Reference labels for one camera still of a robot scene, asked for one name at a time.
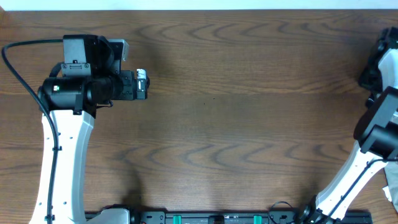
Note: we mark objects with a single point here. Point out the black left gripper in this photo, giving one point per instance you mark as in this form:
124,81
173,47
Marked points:
127,91

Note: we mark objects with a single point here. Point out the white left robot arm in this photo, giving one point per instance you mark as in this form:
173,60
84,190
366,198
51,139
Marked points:
70,105

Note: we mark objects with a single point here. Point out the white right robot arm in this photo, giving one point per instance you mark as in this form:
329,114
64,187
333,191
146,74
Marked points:
375,139

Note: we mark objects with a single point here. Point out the grey folded garment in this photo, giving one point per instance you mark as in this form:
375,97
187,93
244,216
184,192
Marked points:
391,173

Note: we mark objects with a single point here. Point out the white cloth at edge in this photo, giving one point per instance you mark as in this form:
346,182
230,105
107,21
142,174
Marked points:
391,195

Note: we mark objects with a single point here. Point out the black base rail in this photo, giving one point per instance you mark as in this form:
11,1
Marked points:
217,217

